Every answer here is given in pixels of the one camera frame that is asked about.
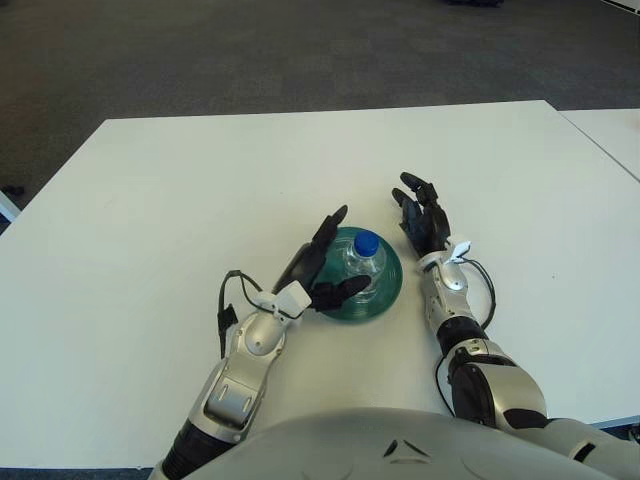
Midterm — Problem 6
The white neighbouring table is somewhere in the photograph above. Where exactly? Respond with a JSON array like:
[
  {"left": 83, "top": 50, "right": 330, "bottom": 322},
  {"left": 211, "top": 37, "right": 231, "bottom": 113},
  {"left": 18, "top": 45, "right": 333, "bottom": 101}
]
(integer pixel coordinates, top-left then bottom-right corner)
[{"left": 557, "top": 107, "right": 640, "bottom": 181}]

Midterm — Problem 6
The white furniture leg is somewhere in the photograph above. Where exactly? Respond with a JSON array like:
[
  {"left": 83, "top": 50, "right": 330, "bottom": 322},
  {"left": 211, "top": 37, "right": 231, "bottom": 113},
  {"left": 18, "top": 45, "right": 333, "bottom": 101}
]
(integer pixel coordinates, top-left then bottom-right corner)
[{"left": 0, "top": 192, "right": 21, "bottom": 224}]

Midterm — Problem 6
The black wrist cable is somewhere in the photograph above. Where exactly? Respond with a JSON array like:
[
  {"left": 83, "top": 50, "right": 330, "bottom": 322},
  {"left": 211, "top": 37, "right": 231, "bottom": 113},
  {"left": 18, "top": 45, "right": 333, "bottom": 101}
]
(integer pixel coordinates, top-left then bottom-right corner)
[
  {"left": 217, "top": 269, "right": 266, "bottom": 359},
  {"left": 434, "top": 257, "right": 497, "bottom": 416}
]

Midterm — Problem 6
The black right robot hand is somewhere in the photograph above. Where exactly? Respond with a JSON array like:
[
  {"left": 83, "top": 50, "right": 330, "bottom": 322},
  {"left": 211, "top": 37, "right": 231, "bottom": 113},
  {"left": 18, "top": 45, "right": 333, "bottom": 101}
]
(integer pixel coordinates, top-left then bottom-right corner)
[{"left": 391, "top": 171, "right": 452, "bottom": 257}]

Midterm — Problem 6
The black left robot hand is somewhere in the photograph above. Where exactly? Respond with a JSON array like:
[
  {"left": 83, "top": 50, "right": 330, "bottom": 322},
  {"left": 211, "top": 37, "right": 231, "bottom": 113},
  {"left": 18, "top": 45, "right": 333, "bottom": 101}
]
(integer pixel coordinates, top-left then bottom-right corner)
[{"left": 272, "top": 204, "right": 372, "bottom": 314}]

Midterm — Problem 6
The grey robot torso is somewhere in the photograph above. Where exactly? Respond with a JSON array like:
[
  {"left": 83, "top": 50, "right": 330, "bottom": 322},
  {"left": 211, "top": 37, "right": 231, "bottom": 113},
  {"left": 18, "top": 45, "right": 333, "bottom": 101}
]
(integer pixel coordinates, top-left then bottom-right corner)
[{"left": 182, "top": 407, "right": 621, "bottom": 480}]

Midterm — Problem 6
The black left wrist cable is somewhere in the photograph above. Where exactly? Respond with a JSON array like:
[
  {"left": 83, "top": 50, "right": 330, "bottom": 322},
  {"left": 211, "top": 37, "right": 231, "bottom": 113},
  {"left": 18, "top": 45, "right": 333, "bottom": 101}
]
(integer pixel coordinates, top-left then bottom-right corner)
[{"left": 217, "top": 269, "right": 266, "bottom": 359}]

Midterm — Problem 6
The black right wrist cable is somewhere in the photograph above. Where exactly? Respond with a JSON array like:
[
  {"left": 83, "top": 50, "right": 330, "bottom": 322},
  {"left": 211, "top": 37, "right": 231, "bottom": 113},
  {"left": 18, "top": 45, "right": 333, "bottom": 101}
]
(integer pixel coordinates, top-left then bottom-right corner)
[{"left": 434, "top": 257, "right": 497, "bottom": 416}]

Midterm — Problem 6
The clear bottle with blue cap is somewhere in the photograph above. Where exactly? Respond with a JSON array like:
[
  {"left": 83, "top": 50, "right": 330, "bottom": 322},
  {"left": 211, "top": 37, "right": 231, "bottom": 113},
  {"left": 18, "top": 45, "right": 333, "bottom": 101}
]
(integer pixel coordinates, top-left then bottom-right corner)
[{"left": 343, "top": 229, "right": 389, "bottom": 306}]

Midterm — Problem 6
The green round plate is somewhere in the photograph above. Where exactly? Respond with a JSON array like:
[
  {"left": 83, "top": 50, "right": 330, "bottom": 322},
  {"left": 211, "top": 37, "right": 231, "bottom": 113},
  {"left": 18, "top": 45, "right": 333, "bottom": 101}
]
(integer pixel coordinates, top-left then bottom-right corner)
[{"left": 314, "top": 225, "right": 404, "bottom": 325}]

